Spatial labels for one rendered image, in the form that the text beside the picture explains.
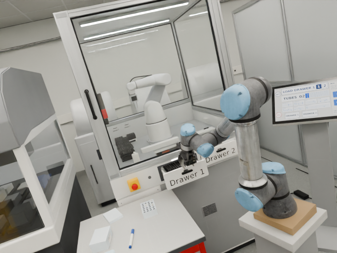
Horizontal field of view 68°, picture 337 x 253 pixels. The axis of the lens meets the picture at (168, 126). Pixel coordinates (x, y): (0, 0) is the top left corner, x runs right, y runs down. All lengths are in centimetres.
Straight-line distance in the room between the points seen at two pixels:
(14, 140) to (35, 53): 362
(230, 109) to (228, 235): 142
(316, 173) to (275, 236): 108
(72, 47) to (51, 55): 329
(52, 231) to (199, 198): 98
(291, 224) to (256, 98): 58
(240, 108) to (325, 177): 145
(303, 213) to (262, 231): 20
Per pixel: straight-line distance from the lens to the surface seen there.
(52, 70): 488
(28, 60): 497
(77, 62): 160
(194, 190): 188
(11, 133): 142
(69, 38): 162
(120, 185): 173
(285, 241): 123
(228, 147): 187
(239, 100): 90
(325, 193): 232
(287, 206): 127
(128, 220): 159
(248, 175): 107
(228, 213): 209
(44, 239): 160
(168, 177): 160
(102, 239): 143
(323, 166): 221
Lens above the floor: 156
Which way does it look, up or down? 13 degrees down
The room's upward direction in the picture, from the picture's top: 15 degrees counter-clockwise
